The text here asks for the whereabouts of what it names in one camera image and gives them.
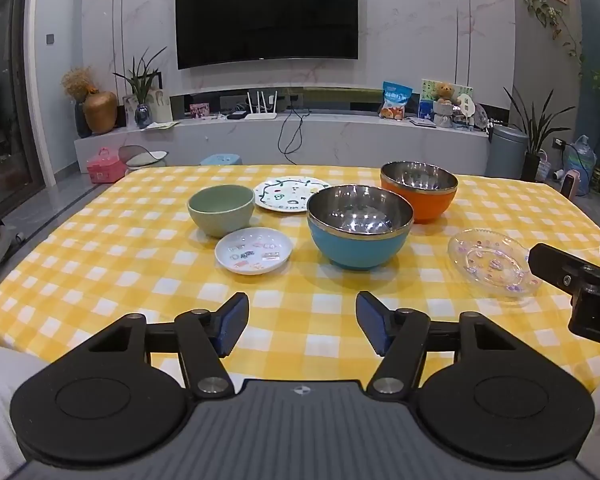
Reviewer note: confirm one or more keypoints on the hanging vine plant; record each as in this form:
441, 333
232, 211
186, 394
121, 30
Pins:
555, 20

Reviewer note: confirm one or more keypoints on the pink card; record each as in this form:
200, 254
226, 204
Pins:
199, 110

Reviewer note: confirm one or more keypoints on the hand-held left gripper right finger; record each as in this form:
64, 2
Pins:
372, 322

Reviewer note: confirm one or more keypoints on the green printed box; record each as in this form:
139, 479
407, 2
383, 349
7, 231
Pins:
462, 91

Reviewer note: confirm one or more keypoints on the clear glass plate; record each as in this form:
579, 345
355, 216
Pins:
485, 260

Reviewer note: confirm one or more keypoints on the teddy bear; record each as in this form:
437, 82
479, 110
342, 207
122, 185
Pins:
444, 92

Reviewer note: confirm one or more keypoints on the orange steel bowl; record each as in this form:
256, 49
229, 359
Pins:
422, 205

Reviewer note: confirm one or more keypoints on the potted long leaf plant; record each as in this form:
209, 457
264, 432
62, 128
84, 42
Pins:
532, 160

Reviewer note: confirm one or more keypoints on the white photo frame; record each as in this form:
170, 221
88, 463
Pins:
160, 102

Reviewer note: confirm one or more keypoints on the papers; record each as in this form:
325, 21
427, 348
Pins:
160, 124

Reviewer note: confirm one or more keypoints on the dried flower bunch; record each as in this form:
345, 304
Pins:
77, 82

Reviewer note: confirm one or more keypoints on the small white heater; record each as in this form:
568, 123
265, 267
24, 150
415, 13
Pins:
571, 185

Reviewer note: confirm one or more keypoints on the green bowl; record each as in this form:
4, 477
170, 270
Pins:
220, 215

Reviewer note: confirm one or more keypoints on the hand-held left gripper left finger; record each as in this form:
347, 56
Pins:
230, 322

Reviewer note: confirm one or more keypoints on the blue plastic stool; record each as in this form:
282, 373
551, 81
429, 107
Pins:
220, 160

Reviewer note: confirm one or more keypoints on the gold vase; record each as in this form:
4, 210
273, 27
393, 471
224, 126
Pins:
100, 112

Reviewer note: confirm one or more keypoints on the large water bottle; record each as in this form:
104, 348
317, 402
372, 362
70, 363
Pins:
582, 165

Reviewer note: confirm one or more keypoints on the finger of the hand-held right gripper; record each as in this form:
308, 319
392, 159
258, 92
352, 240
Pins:
555, 267

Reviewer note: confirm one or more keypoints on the blue steel bowl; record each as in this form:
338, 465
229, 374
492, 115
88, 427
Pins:
355, 247

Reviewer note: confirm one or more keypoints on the person's white clothing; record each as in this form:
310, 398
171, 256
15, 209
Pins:
0, 410

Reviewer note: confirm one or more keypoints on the green plant in glass vase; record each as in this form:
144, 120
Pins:
142, 110

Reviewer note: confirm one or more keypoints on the small white sticker plate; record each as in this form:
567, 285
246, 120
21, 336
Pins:
252, 252

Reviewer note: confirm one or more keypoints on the yellow checked tablecloth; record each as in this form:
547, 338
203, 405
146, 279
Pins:
130, 240

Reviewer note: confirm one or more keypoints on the dark vase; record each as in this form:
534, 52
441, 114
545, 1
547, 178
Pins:
81, 122

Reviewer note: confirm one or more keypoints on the grey trash can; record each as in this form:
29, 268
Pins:
505, 155

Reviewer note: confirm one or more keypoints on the black wall television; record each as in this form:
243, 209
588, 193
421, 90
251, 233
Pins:
265, 10

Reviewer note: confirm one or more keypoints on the white fruit pattern plate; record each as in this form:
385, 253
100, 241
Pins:
290, 194

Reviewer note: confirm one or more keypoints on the white marble television console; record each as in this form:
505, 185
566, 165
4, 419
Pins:
355, 142

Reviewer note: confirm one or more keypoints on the glass sliding door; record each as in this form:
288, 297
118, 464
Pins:
5, 85

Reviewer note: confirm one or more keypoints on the pink storage box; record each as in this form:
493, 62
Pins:
104, 167

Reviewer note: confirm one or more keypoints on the white router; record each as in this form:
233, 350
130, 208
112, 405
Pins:
261, 115

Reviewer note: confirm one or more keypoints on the blue snack bag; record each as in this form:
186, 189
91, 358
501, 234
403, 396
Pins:
395, 100

